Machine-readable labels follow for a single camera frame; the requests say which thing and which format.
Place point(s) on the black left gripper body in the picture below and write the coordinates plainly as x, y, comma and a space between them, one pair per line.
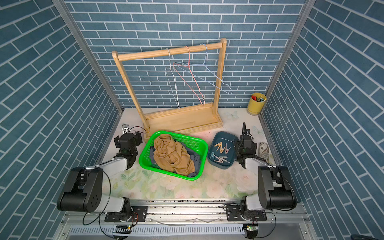
137, 140

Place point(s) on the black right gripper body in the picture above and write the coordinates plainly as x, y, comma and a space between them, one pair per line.
238, 149

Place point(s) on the pink clothespin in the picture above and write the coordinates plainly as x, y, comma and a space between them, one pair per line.
227, 150

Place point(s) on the beige clothespin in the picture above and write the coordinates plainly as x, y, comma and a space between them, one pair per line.
226, 162
221, 148

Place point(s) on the yellow clothespin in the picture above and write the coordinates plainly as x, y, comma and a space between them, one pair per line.
217, 146

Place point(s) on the tan clothespin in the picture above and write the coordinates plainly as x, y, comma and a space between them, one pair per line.
219, 159

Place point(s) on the tan tank top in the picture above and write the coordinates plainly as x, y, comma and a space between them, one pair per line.
172, 156

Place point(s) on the pink wire hanger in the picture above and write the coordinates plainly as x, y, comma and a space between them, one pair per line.
192, 78

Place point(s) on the dark grey tank top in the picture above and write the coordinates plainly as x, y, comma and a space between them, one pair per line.
194, 157

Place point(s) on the light blue wire hanger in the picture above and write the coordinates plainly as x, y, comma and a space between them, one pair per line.
207, 69

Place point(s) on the white wire hanger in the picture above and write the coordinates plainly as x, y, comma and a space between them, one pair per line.
172, 80

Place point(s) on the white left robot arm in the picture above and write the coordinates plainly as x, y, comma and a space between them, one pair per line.
83, 189

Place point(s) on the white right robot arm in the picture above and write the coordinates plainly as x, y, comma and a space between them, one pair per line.
275, 191

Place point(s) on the yellow pen cup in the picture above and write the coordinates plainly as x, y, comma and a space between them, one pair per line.
256, 103

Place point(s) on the dark teal plastic tray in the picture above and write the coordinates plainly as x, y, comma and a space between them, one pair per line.
228, 140

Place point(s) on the green plastic basket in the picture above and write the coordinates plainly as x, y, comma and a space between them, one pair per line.
197, 145

